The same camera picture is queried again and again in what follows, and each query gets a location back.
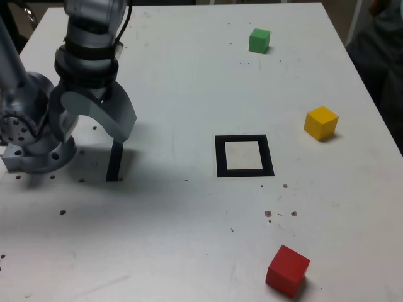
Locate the black tape square outline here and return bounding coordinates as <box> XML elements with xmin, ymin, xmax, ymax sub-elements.
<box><xmin>214</xmin><ymin>134</ymin><xmax>275</xmax><ymax>179</ymax></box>

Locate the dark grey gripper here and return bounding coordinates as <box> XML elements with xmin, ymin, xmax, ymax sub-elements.
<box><xmin>48</xmin><ymin>82</ymin><xmax>138</xmax><ymax>145</ymax></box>

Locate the white post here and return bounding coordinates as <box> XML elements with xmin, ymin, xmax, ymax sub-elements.
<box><xmin>345</xmin><ymin>0</ymin><xmax>363</xmax><ymax>47</ymax></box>

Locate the red cube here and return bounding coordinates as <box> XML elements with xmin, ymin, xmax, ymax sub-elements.
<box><xmin>265</xmin><ymin>245</ymin><xmax>311</xmax><ymax>298</ymax></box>

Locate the black tape strip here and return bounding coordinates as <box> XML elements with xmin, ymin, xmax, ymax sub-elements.
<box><xmin>105</xmin><ymin>140</ymin><xmax>124</xmax><ymax>182</ymax></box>

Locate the green cube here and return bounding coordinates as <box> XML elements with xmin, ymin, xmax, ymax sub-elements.
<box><xmin>248</xmin><ymin>28</ymin><xmax>271</xmax><ymax>54</ymax></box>

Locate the metal chair frame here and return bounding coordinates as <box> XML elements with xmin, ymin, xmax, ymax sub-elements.
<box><xmin>22</xmin><ymin>6</ymin><xmax>38</xmax><ymax>25</ymax></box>

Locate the yellow cube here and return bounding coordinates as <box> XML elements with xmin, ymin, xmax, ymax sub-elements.
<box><xmin>303</xmin><ymin>106</ymin><xmax>339</xmax><ymax>142</ymax></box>

